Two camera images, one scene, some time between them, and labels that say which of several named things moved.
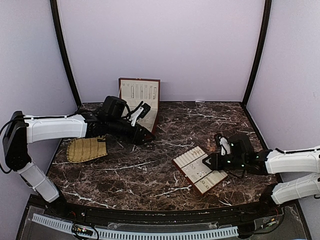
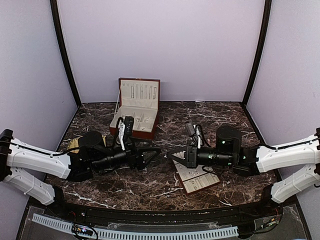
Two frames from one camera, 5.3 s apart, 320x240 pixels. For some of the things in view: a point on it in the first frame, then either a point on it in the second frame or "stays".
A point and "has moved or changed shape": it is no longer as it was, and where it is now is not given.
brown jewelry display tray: [191, 164] has moved or changed shape
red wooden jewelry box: [142, 98] stays
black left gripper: [138, 140] -> [136, 161]
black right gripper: [215, 160] -> [190, 157]
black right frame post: [263, 40] stays
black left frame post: [54, 7] stays
